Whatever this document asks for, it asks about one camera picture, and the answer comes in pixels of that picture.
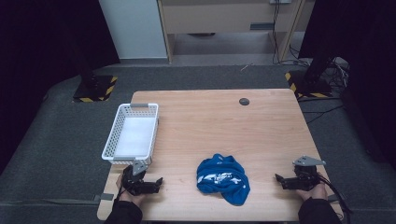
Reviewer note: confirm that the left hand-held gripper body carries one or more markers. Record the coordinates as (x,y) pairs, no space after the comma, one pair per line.
(134,183)

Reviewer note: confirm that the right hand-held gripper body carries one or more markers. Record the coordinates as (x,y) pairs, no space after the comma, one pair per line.
(306,177)

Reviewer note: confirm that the white perforated plastic basket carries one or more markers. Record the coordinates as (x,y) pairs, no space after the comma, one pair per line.
(135,137)

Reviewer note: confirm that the blue cloth with white print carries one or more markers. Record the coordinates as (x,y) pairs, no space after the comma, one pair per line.
(218,166)

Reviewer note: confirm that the person's left hand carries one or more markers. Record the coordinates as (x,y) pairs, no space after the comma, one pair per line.
(130,199)

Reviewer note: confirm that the person's right hand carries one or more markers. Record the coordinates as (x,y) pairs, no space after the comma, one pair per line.
(314,193)

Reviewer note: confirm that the grey table edge clip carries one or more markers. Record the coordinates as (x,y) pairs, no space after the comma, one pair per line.
(107,197)
(333,198)

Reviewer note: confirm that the grey round table grommet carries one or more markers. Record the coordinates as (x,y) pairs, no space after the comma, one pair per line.
(244,101)

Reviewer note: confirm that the black stand base striped edge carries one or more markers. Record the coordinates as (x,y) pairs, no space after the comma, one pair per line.
(306,87)
(93,91)

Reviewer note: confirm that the black stand pole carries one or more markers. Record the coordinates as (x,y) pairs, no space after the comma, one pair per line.
(84,65)
(317,67)

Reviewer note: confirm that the dark curtain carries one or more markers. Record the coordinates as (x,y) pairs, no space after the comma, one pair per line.
(370,77)

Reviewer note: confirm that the white cabinet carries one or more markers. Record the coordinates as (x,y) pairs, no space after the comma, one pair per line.
(134,28)

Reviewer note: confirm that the light wooden desk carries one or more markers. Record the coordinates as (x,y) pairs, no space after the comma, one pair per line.
(218,17)

